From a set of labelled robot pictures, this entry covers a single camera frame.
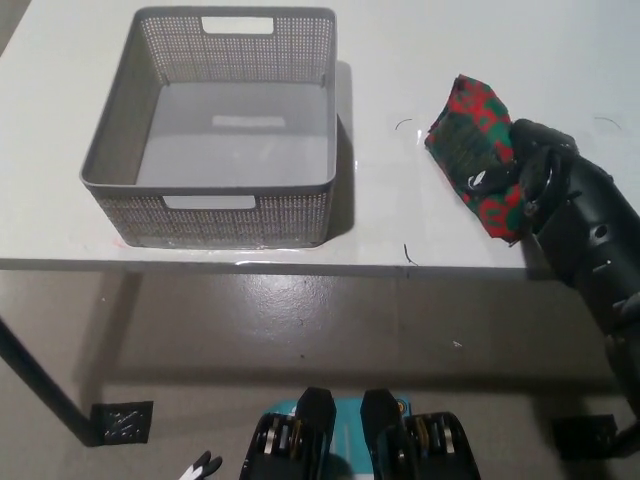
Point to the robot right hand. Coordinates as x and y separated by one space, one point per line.
542 150

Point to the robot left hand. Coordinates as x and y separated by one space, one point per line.
204 466

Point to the red green coffee bean bag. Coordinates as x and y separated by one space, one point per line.
465 140

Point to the black teal robot body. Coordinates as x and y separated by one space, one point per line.
275 457

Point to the black metal table leg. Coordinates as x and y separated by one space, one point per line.
45 380

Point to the grey perforated plastic basket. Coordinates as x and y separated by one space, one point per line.
215 225

